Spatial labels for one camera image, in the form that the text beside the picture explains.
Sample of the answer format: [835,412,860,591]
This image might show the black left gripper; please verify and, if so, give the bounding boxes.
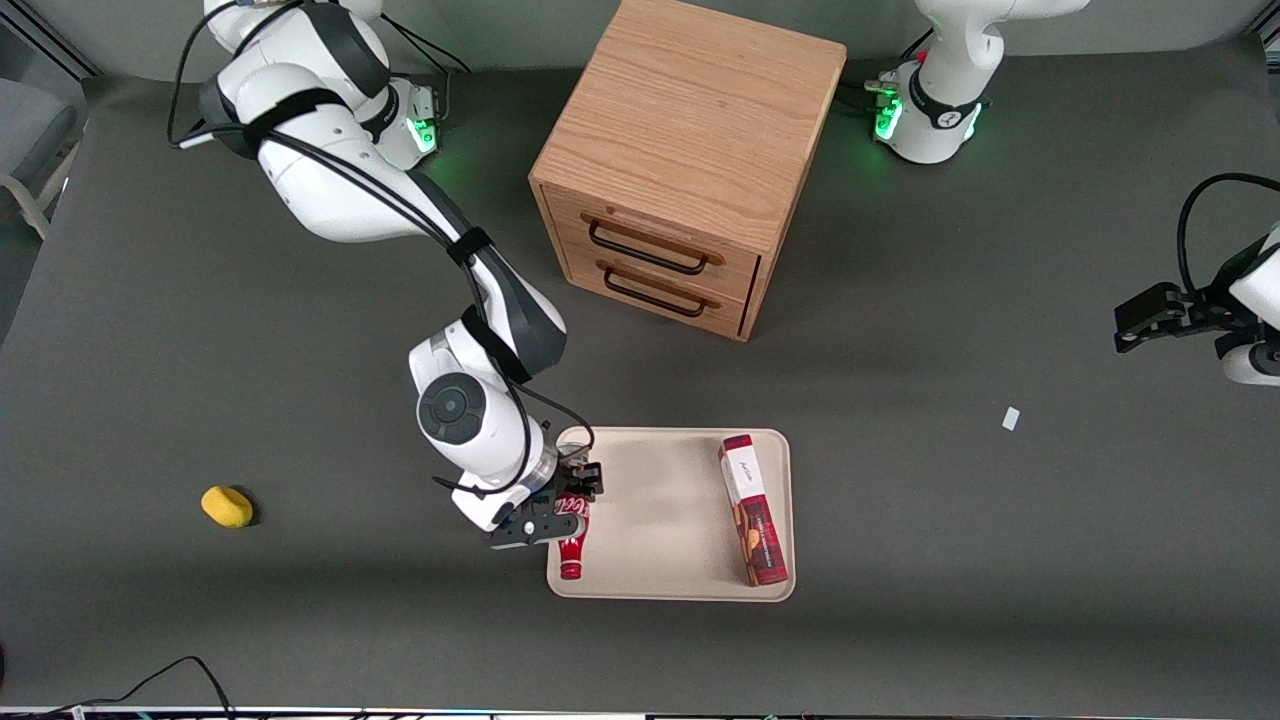
[1114,240,1269,354]

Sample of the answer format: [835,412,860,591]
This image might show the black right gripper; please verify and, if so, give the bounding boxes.
[540,444,608,525]

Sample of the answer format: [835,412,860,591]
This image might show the red coke bottle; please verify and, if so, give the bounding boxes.
[555,494,593,582]

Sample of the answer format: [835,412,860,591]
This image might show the beige plastic tray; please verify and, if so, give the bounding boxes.
[546,426,797,603]

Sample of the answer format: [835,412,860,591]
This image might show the red tartan cookie box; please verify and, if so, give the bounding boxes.
[717,434,790,588]

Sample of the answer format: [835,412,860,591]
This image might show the wooden drawer front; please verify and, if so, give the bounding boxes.
[543,186,763,301]
[560,244,753,337]

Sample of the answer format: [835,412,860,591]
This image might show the yellow sponge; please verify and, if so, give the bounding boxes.
[201,486,255,529]

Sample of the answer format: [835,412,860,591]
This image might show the wooden drawer cabinet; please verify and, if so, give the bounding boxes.
[529,0,849,344]

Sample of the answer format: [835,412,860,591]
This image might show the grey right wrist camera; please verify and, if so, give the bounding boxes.
[486,502,587,553]

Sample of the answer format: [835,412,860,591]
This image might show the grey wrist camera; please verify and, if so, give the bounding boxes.
[1216,334,1280,387]
[486,502,587,553]

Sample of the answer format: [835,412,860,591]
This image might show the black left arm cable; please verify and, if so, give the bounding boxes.
[1177,173,1280,295]

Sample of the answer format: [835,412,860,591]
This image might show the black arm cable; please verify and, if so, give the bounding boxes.
[1177,173,1280,295]
[166,0,597,501]

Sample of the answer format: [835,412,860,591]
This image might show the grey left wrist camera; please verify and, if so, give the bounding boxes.
[1216,334,1280,387]

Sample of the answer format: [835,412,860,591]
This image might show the black drawer handle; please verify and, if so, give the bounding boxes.
[588,218,713,276]
[602,262,711,319]

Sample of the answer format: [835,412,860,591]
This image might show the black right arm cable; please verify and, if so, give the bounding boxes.
[166,0,597,501]

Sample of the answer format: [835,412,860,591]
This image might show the black left base cables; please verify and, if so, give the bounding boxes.
[838,30,936,121]

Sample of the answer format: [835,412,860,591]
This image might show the black base cables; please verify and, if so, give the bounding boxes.
[838,30,936,121]
[380,14,475,126]

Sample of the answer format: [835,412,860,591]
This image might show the black cable at table edge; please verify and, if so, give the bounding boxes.
[0,656,237,720]

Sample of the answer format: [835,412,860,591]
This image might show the black right base cables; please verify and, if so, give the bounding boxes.
[380,14,475,126]

